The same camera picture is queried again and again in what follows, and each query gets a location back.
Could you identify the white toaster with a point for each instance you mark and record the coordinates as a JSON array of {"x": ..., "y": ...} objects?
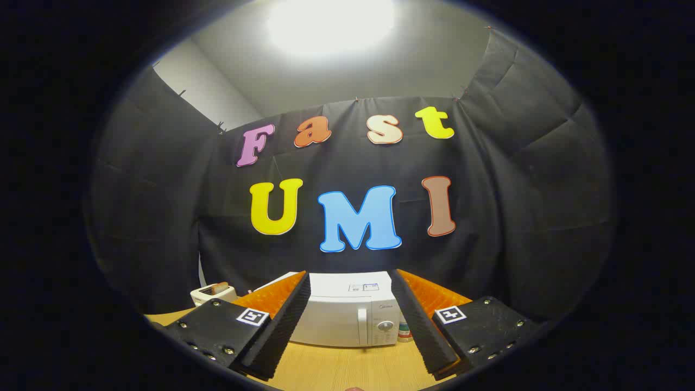
[{"x": 203, "y": 296}]

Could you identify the clear plastic water bottle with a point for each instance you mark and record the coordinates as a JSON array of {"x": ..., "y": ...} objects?
[{"x": 404, "y": 332}]

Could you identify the white microwave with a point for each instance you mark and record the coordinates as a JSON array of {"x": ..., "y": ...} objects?
[{"x": 342, "y": 320}]

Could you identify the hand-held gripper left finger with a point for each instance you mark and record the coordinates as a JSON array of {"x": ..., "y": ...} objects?
[{"x": 288, "y": 320}]

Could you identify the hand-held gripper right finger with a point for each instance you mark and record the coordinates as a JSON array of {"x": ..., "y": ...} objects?
[{"x": 421, "y": 326}]

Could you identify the toast slice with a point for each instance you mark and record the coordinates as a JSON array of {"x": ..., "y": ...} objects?
[{"x": 219, "y": 288}]

